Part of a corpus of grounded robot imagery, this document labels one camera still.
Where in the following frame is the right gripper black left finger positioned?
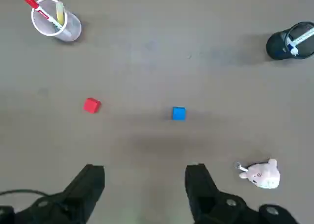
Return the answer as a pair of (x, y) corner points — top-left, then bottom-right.
(0, 164), (105, 224)

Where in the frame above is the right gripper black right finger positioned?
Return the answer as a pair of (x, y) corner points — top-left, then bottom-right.
(185, 163), (299, 224)

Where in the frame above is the red magnetic block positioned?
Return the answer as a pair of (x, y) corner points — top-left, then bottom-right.
(82, 97), (102, 114)

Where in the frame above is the blue magnetic block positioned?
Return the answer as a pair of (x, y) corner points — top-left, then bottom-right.
(171, 106), (186, 121)

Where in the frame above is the pink plush toy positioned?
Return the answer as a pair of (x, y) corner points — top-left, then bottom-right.
(234, 158), (281, 190)

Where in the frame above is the black mesh pen cup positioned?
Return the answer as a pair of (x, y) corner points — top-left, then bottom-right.
(266, 21), (314, 60)

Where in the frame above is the clear plastic cup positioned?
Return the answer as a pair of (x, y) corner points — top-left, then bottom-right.
(31, 0), (82, 42)

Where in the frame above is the yellow highlighter pen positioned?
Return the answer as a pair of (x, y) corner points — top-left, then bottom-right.
(55, 1), (65, 26)

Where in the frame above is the white marker with blue cap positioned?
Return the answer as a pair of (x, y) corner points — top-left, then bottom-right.
(287, 27), (314, 56)

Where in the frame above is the white marker with red cap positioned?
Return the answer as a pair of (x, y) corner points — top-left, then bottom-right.
(22, 0), (73, 37)

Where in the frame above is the thin black cable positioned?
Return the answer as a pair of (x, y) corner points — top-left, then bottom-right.
(0, 189), (67, 210)

